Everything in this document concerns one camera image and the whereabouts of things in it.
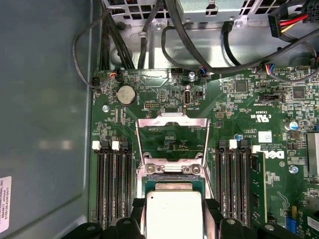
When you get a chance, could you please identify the CPU socket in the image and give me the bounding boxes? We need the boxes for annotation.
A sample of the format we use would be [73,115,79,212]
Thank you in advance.
[136,159,215,239]

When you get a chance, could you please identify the metal socket cover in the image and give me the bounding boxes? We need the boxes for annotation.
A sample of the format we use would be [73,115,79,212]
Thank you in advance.
[136,111,212,167]

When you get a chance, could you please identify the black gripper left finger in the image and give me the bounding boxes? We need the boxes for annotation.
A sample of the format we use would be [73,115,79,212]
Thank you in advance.
[72,198,147,239]

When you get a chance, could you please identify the red yellow power wires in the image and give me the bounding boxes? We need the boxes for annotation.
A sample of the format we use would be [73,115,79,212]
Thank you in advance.
[268,3,311,38]

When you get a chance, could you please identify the silver internal USB port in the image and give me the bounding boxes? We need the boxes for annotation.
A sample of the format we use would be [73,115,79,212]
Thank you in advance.
[183,84,192,108]

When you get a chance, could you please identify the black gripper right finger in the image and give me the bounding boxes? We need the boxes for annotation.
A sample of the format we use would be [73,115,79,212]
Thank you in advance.
[203,198,299,239]

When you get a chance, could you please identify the black cable bundle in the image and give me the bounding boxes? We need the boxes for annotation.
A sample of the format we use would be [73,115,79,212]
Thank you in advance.
[99,14,135,73]

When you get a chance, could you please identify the thick black cable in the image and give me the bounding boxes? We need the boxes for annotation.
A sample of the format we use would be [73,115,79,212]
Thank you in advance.
[161,24,319,75]

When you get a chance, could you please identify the thin black wire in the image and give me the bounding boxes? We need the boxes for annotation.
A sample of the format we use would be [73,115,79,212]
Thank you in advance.
[72,6,118,90]

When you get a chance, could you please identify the green RAM stick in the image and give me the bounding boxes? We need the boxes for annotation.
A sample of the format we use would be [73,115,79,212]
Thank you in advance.
[250,150,269,225]

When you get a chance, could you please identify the short black cable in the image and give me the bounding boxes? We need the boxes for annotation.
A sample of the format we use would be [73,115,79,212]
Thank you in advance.
[222,21,240,67]

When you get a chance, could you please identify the black open PC case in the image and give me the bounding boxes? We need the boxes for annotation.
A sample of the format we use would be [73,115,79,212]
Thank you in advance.
[0,0,319,239]

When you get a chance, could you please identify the silver CPU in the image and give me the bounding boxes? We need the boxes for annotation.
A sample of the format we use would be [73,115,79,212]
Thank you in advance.
[144,180,206,239]

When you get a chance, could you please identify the white label sticker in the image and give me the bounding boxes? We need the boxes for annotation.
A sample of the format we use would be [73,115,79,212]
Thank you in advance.
[0,175,12,235]

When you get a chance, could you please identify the black cable with tie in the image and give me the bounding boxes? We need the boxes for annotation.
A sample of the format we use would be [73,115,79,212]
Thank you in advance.
[138,0,163,70]

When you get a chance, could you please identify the silver chipset heatsink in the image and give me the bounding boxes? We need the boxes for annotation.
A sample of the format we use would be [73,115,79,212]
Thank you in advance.
[306,131,319,176]

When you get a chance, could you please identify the green motherboard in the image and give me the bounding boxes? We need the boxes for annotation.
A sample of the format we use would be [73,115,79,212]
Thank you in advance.
[91,67,319,239]

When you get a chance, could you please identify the silver coin battery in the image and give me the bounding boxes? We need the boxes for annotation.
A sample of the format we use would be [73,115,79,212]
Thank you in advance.
[116,85,137,106]

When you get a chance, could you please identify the silver drive cage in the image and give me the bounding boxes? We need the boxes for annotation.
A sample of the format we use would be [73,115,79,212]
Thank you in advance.
[102,0,310,25]

